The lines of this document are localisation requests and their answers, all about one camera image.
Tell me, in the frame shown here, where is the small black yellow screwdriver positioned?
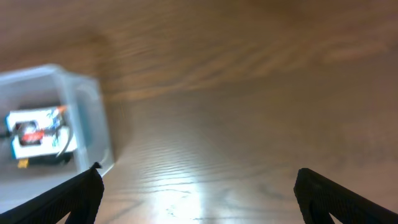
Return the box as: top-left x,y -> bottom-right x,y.
17,153 -> 73,169

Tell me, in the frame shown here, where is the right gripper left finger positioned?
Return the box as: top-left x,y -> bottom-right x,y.
1,162 -> 104,224

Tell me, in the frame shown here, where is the clear plastic container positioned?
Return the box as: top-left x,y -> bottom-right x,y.
1,65 -> 114,212

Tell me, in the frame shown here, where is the blue white screw box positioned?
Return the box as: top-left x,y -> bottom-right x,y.
5,106 -> 77,159

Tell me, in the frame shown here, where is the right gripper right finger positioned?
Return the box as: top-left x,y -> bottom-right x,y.
294,168 -> 397,224

